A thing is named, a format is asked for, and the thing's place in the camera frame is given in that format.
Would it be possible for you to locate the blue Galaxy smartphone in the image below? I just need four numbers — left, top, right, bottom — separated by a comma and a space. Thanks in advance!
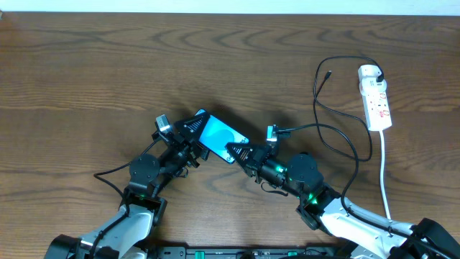
199, 115, 249, 164

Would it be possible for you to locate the black charger cable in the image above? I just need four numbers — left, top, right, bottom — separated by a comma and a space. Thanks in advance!
312, 55, 385, 163

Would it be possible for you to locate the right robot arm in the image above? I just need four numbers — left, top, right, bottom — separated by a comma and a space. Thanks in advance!
226, 143, 459, 258

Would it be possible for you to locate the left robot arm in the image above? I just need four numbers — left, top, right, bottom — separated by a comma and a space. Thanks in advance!
45, 111, 211, 258

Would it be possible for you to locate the white power strip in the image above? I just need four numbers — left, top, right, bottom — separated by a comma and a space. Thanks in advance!
358, 65, 392, 132

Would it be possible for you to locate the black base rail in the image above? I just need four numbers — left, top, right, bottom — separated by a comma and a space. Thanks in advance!
147, 246, 335, 259

